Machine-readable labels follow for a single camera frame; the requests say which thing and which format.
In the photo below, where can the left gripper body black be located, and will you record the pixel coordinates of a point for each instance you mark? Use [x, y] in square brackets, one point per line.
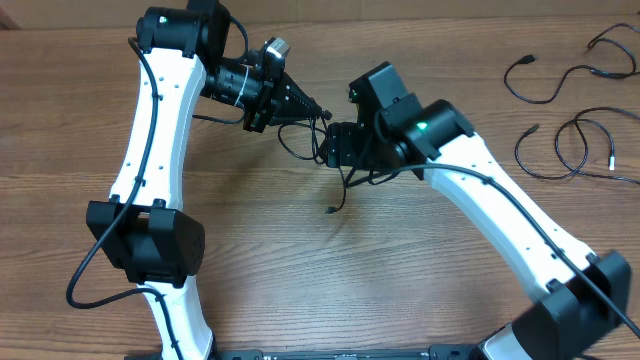
[260, 110]

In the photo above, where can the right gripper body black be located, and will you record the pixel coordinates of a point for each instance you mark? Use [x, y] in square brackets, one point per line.
[359, 150]

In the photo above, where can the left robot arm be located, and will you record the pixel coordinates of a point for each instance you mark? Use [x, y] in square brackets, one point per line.
[142, 227]

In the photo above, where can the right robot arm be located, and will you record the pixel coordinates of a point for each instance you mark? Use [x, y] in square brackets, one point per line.
[577, 296]

